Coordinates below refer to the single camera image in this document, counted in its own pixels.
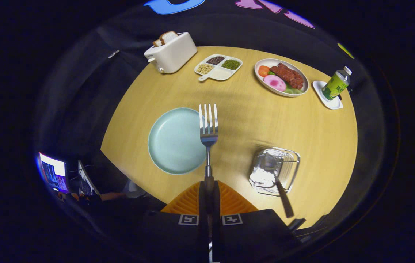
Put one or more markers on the large toast bread slice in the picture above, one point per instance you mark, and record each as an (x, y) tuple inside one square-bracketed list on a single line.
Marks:
[(168, 37)]

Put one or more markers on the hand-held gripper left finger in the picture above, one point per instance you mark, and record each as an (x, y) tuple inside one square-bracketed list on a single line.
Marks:
[(202, 204)]

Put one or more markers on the green label drink bottle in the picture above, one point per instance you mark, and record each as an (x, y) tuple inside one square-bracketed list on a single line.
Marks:
[(334, 86)]

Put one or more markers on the small toast bread slice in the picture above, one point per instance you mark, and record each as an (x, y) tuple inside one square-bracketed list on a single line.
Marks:
[(157, 42)]

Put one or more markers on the white square coaster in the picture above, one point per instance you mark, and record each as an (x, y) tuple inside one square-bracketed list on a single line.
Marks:
[(333, 105)]

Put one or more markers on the green lettuce leaf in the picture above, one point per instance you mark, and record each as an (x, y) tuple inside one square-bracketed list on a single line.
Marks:
[(293, 90)]

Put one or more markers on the pale green plate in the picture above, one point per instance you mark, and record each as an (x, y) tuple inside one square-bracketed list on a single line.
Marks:
[(174, 144)]

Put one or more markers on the red steak piece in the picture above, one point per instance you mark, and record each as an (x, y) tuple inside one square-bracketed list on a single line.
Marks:
[(288, 75)]

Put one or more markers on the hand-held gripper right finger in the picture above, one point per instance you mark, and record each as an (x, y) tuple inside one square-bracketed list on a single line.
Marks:
[(216, 204)]

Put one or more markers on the lit computer monitor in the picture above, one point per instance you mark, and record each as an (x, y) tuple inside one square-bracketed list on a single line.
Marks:
[(54, 173)]

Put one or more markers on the orange tomato slice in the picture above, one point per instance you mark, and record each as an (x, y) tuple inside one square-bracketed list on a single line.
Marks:
[(263, 71)]

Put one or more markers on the open laptop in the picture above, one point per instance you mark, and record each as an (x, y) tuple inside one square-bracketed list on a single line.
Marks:
[(87, 180)]

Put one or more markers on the pink ham slice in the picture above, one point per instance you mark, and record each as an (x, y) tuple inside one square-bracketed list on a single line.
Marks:
[(275, 83)]

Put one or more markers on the small silver clip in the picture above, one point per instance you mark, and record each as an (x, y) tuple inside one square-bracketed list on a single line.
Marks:
[(113, 54)]

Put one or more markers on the white toaster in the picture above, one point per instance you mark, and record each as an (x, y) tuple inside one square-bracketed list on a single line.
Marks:
[(172, 56)]

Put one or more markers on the white divided bean tray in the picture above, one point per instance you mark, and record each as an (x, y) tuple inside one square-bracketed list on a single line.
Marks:
[(220, 74)]

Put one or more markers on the white food plate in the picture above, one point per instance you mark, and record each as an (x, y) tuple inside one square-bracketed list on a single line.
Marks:
[(262, 83)]

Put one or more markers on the black backdrop cloth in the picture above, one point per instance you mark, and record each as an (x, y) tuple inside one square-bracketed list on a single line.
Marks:
[(211, 31)]

